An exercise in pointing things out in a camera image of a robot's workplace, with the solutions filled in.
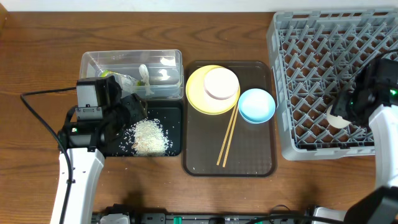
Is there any clear plastic waste bin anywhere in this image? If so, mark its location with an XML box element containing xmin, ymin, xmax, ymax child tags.
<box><xmin>80</xmin><ymin>49</ymin><xmax>184</xmax><ymax>100</ymax></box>

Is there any grey plastic dishwasher rack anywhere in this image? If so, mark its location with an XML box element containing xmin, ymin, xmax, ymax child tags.
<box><xmin>267</xmin><ymin>8</ymin><xmax>397</xmax><ymax>161</ymax></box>

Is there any pile of rice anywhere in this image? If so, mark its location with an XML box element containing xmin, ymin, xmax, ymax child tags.
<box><xmin>119</xmin><ymin>118</ymin><xmax>173</xmax><ymax>157</ymax></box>

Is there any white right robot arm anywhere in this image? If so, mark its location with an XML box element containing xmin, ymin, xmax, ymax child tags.
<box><xmin>313</xmin><ymin>58</ymin><xmax>397</xmax><ymax>223</ymax></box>

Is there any black waste tray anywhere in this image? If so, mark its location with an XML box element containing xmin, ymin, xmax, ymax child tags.
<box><xmin>103</xmin><ymin>100</ymin><xmax>183</xmax><ymax>157</ymax></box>

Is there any pale green cup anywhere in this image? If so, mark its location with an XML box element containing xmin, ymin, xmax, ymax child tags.
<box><xmin>326</xmin><ymin>105</ymin><xmax>351</xmax><ymax>129</ymax></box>

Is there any yellow plate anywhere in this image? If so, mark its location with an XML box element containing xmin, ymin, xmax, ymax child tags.
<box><xmin>185</xmin><ymin>65</ymin><xmax>240</xmax><ymax>115</ymax></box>

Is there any wooden chopstick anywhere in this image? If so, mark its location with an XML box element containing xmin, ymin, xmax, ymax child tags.
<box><xmin>223</xmin><ymin>105</ymin><xmax>239</xmax><ymax>167</ymax></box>
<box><xmin>216</xmin><ymin>104</ymin><xmax>237</xmax><ymax>165</ymax></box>

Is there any yellow green drink bottle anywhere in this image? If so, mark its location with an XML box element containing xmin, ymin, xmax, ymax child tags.
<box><xmin>100</xmin><ymin>70</ymin><xmax>141</xmax><ymax>92</ymax></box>

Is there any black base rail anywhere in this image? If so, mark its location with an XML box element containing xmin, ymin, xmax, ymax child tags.
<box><xmin>91</xmin><ymin>203</ymin><xmax>315</xmax><ymax>224</ymax></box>

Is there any right wooden chopstick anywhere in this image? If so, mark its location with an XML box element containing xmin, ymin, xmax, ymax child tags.
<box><xmin>223</xmin><ymin>105</ymin><xmax>239</xmax><ymax>167</ymax></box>

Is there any light blue bowl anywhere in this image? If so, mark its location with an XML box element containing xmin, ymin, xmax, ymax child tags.
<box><xmin>238</xmin><ymin>88</ymin><xmax>276</xmax><ymax>124</ymax></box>

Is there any white wrapper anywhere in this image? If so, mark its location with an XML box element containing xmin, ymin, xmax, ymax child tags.
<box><xmin>139</xmin><ymin>64</ymin><xmax>154</xmax><ymax>96</ymax></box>

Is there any dark brown serving tray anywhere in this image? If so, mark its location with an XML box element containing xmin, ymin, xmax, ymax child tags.
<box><xmin>181</xmin><ymin>60</ymin><xmax>278</xmax><ymax>178</ymax></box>

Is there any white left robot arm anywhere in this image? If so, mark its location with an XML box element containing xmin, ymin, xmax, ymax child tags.
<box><xmin>50</xmin><ymin>93</ymin><xmax>147</xmax><ymax>223</ymax></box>

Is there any pink rice bowl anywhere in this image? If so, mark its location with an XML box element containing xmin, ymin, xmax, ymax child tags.
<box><xmin>203</xmin><ymin>67</ymin><xmax>239</xmax><ymax>100</ymax></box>

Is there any left wooden chopstick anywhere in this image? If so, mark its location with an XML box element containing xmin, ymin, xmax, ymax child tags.
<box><xmin>216</xmin><ymin>104</ymin><xmax>237</xmax><ymax>165</ymax></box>

